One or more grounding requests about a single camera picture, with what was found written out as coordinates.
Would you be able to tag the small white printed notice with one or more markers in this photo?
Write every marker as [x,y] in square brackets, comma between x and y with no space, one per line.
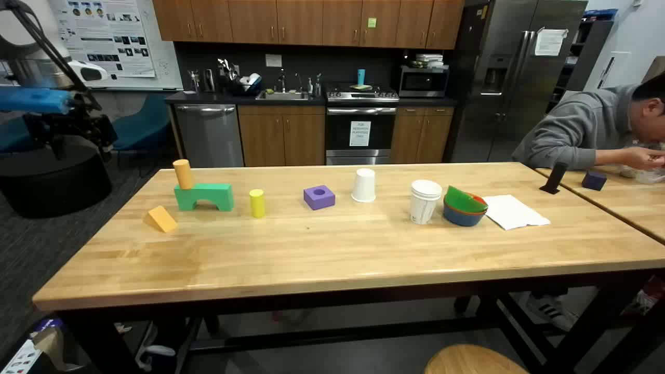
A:
[360,134]

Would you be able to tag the chrome sink faucet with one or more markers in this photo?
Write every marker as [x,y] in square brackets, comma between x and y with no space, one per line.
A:
[281,79]

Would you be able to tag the black phone stand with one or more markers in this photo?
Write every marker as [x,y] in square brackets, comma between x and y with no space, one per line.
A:
[553,178]

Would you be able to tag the blue foam wrist pad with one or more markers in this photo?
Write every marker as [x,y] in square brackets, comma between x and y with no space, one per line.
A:
[33,99]

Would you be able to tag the wooden wall cabinets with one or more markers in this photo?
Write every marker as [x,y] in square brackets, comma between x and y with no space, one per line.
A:
[297,21]

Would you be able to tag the white printed wall poster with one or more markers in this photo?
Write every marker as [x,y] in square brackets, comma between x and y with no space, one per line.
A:
[111,33]

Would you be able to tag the ribbed white cup stack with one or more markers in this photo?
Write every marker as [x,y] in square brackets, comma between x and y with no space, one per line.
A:
[425,202]

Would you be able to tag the yellow foam cylinder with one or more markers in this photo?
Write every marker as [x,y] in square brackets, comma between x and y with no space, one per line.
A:
[256,204]

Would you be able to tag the large white printed notice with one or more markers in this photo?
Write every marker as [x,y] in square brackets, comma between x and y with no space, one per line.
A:
[550,42]

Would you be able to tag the small dark blue box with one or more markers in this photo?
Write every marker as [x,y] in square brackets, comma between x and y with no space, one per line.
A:
[592,180]

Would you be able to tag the teal cup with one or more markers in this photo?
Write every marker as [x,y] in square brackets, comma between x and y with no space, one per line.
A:
[360,75]

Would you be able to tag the stainless steel refrigerator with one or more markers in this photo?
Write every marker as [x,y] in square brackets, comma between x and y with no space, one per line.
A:
[512,83]

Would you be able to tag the small green sticker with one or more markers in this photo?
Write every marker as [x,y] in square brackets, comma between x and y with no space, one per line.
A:
[372,22]

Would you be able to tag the wooden side table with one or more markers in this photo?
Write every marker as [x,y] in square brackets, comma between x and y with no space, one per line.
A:
[623,204]

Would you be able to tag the white paper napkin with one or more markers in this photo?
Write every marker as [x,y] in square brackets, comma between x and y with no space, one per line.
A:
[515,209]

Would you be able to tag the narrow wooden base cabinet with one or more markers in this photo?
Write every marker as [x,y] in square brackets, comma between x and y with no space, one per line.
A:
[422,130]

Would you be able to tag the wide wooden base cabinet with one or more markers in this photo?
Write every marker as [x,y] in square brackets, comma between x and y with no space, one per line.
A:
[281,135]

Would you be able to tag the purple foam cube with hole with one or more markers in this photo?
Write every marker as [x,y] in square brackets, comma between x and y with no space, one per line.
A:
[312,199]

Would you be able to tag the plain white paper cup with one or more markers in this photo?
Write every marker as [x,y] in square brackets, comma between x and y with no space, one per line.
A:
[364,187]

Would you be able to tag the steel microwave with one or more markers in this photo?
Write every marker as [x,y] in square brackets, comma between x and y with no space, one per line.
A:
[422,79]

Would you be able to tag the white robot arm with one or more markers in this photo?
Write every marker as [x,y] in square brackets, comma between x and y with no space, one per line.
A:
[86,70]

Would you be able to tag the wooden stool with orange legs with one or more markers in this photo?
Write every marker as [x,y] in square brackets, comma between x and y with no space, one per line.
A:
[471,359]

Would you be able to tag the teal lounge chair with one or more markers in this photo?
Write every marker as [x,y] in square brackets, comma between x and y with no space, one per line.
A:
[147,125]
[12,135]

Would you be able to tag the butcher block table black legs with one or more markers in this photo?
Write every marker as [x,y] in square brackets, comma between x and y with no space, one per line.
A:
[346,280]

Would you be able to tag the stainless steel dishwasher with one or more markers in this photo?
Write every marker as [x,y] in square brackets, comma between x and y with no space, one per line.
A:
[209,135]

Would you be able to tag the black and steel oven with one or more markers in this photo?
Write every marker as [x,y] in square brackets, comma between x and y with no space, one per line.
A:
[360,115]

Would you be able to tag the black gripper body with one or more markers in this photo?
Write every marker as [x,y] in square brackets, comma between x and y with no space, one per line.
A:
[75,116]

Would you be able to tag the white and brown bag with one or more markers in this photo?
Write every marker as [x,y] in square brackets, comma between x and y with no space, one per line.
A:
[33,349]

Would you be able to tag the wooden triangle wedge block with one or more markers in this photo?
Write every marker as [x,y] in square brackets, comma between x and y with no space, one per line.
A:
[163,219]

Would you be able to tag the white wall plate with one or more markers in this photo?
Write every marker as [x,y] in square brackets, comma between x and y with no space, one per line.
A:
[273,61]

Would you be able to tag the person in grey hoodie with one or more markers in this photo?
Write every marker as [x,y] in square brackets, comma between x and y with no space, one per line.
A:
[574,126]

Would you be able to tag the white sneaker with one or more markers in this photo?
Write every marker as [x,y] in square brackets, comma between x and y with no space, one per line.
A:
[551,311]

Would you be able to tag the dish rack with dishes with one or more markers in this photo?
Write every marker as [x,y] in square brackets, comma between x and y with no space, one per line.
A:
[239,79]

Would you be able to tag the white bowl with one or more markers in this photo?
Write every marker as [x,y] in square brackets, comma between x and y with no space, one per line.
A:
[646,172]

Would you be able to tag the natural wooden cylinder block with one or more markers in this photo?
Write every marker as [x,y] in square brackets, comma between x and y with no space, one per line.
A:
[184,172]

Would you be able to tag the black round ottoman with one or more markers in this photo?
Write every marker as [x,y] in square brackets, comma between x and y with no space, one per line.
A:
[49,177]

